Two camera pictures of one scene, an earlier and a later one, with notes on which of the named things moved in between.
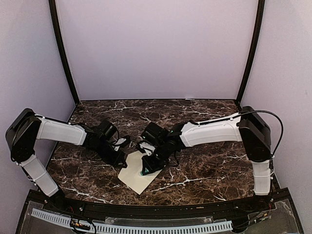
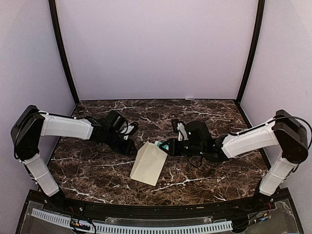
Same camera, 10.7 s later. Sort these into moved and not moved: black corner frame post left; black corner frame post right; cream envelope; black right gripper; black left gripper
Moved: cream envelope; black left gripper; black right gripper
Not moved: black corner frame post left; black corner frame post right
